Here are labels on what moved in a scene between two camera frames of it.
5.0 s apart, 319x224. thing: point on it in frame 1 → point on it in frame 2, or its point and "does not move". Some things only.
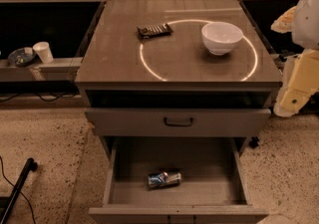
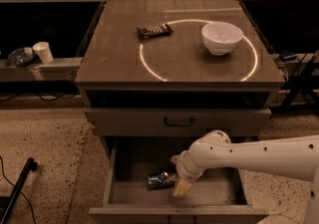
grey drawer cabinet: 176,66 does not move
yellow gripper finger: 284,24 → 181,187
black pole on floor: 31,165 does not move
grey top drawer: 175,122 does not move
